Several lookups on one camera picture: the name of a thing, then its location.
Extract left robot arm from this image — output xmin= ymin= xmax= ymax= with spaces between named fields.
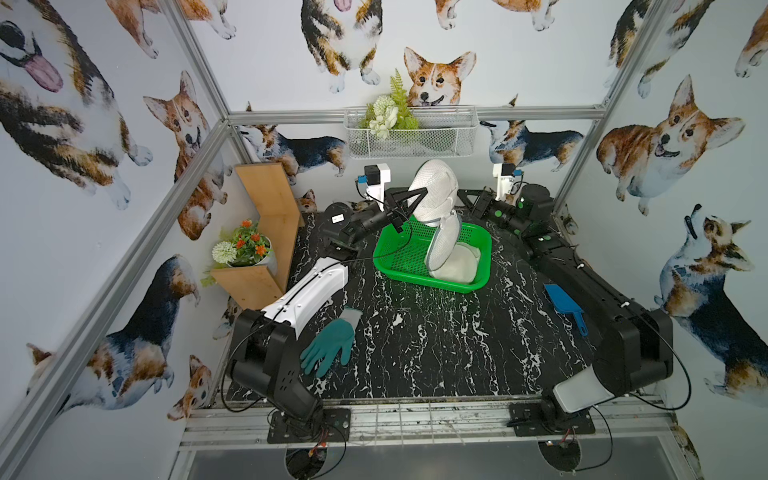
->
xmin=225 ymin=187 xmax=428 ymax=426

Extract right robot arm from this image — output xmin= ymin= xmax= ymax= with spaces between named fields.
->
xmin=458 ymin=184 xmax=674 ymax=418

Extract green plastic basket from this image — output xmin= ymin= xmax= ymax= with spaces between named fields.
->
xmin=373 ymin=217 xmax=492 ymax=294

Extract white artificial flowers with fern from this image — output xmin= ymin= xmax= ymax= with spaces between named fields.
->
xmin=359 ymin=70 xmax=420 ymax=140

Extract blue dustpan scoop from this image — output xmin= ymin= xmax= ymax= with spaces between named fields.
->
xmin=544 ymin=284 xmax=589 ymax=337

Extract green work glove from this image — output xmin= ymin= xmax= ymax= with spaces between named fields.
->
xmin=300 ymin=307 xmax=362 ymax=378

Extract potted orange flowers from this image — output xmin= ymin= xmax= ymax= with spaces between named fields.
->
xmin=201 ymin=219 xmax=276 ymax=287

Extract wooden shelf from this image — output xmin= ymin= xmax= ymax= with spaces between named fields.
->
xmin=212 ymin=163 xmax=303 ymax=310

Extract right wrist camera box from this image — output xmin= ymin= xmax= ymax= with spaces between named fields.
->
xmin=492 ymin=163 xmax=519 ymax=201

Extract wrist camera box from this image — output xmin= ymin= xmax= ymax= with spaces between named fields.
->
xmin=492 ymin=163 xmax=519 ymax=201
xmin=356 ymin=163 xmax=392 ymax=206

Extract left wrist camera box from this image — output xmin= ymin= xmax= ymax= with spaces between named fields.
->
xmin=356 ymin=163 xmax=392 ymax=206

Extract white wire wall basket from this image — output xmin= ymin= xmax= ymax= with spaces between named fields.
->
xmin=343 ymin=105 xmax=479 ymax=159

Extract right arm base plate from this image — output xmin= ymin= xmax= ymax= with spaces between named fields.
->
xmin=507 ymin=400 xmax=596 ymax=437

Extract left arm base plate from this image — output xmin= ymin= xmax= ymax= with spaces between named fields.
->
xmin=267 ymin=408 xmax=352 ymax=444

